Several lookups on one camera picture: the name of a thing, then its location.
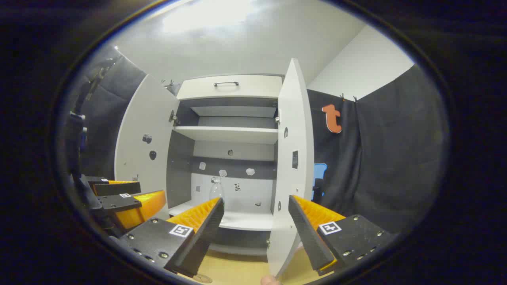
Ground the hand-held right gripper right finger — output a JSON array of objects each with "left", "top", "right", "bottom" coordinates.
[{"left": 288, "top": 195, "right": 396, "bottom": 277}]

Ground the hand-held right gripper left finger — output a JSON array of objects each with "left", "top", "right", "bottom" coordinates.
[{"left": 119, "top": 197, "right": 225, "bottom": 277}]

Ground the white cabinet shelf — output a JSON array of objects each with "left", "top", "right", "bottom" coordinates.
[
  {"left": 173, "top": 125, "right": 279, "bottom": 144},
  {"left": 168, "top": 199, "right": 274, "bottom": 231}
]

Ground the black backdrop cloth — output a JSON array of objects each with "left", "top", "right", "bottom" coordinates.
[{"left": 67, "top": 47, "right": 450, "bottom": 235}]

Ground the blue object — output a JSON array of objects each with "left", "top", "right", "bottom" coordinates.
[{"left": 312, "top": 163, "right": 328, "bottom": 200}]

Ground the white and grey cabinet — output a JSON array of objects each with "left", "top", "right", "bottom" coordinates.
[{"left": 166, "top": 73, "right": 286, "bottom": 256}]

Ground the white cabinet drawer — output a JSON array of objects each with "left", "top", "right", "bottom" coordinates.
[{"left": 176, "top": 74, "right": 284, "bottom": 100}]

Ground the white cabinet door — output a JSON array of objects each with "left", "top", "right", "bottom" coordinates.
[
  {"left": 266, "top": 58, "right": 316, "bottom": 278},
  {"left": 114, "top": 74, "right": 181, "bottom": 199}
]

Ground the clear plastic bottle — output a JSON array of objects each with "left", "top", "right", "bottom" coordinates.
[{"left": 209, "top": 177, "right": 225, "bottom": 203}]

